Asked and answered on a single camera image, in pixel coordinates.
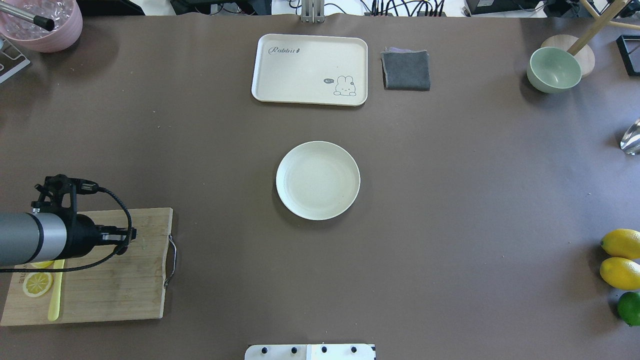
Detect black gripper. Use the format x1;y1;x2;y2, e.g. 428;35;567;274
62;212;137;259

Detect cream round plate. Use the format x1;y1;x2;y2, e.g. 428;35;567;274
275;141;361;221

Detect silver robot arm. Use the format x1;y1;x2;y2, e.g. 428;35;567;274
0;212;137;266

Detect cream rabbit tray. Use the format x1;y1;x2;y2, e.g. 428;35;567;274
251;33;369;107

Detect wooden cutting board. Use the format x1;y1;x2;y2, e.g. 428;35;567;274
1;207;174;327

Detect lemon slice near edge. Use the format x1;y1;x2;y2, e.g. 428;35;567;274
29;260;55;270

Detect lemon slice inner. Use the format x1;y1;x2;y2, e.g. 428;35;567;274
22;272;54;298

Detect yellow plastic knife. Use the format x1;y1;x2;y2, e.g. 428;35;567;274
47;272;63;322

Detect white cup rack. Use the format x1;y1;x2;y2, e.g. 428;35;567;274
0;35;31;84

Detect black muddler tool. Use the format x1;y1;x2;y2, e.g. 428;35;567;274
0;1;55;32

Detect pink bowl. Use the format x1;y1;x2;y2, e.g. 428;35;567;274
0;0;83;53

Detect grey folded cloth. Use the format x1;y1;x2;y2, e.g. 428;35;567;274
381;47;432;91

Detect mint green bowl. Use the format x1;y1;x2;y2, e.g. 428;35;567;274
526;47;582;94

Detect wooden cup stand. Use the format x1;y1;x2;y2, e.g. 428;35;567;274
541;0;639;78

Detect whole lemon rear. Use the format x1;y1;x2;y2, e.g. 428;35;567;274
599;228;640;260

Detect whole lemon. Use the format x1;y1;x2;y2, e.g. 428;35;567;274
599;257;640;291
599;228;640;260

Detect whole lemon front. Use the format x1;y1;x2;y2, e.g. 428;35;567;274
599;257;640;291

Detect green lime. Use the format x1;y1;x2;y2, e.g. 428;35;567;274
617;291;640;327

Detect steel scoop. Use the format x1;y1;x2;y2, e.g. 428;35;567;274
619;118;640;156

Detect black camera cable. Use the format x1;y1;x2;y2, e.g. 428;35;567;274
0;186;134;274

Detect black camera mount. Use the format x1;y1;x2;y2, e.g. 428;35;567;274
30;174;101;217

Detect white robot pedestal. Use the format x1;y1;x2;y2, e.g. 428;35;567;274
244;343;377;360

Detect aluminium frame post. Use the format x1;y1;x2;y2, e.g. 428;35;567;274
300;0;325;24

